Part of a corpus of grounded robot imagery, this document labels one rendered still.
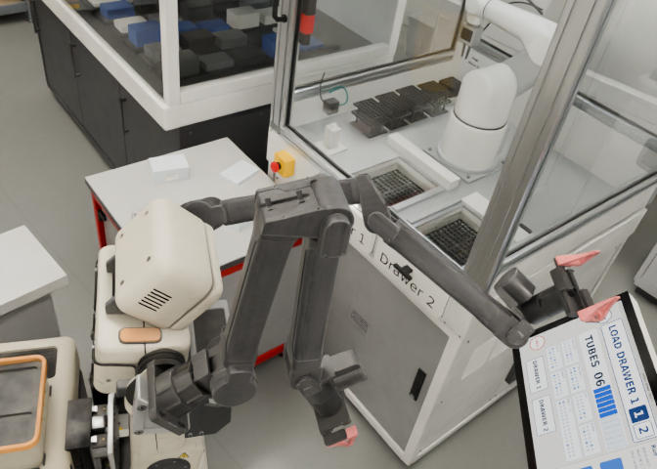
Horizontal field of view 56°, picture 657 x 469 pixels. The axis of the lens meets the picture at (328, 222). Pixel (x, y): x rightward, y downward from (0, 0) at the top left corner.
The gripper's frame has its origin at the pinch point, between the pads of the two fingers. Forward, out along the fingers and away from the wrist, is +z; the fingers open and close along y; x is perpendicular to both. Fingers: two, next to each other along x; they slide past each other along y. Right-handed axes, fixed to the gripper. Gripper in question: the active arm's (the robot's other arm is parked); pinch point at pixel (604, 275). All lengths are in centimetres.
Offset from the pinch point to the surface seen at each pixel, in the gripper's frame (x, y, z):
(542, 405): 8.1, -17.6, -31.5
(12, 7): -78, 351, -304
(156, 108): -43, 122, -119
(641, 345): 18.6, -11.5, -9.5
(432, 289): 11, 22, -58
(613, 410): 9.7, -22.9, -15.9
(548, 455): 2.3, -28.3, -29.5
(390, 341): 22, 19, -95
